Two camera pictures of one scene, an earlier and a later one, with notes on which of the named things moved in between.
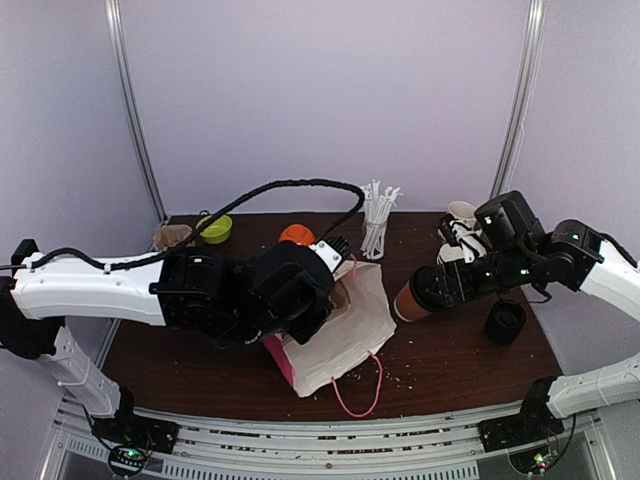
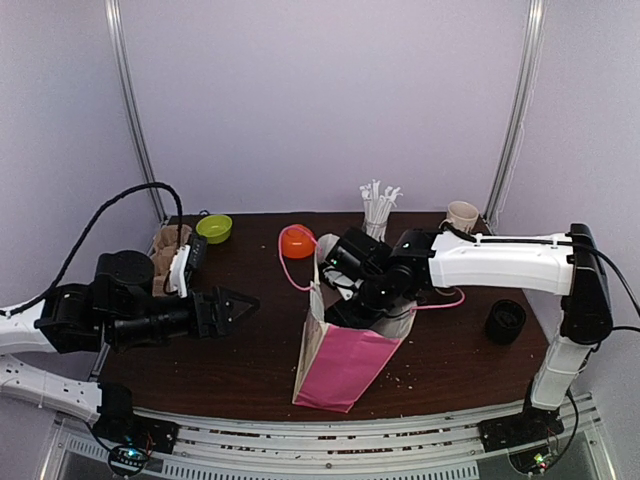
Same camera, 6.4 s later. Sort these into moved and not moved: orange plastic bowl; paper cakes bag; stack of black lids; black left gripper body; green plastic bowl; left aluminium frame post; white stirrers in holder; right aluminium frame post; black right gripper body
Moved: black right gripper body; paper cakes bag; black left gripper body
Not moved: white stirrers in holder; green plastic bowl; right aluminium frame post; left aluminium frame post; orange plastic bowl; stack of black lids
